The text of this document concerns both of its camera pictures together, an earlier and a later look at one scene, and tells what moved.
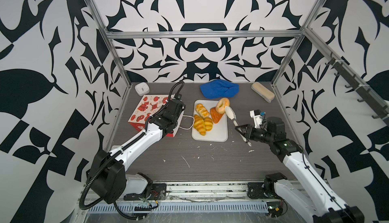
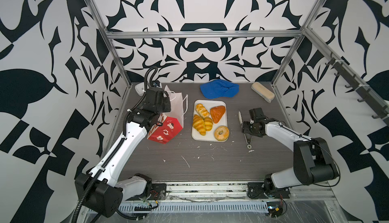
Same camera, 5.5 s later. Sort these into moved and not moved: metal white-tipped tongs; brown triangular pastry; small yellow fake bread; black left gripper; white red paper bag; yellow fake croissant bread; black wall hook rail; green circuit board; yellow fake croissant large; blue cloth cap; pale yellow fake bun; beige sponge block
Moved: metal white-tipped tongs; black left gripper; white red paper bag; pale yellow fake bun
Not moved: blue cloth cap; brown triangular pastry; black wall hook rail; green circuit board; beige sponge block; yellow fake croissant large; yellow fake croissant bread; small yellow fake bread
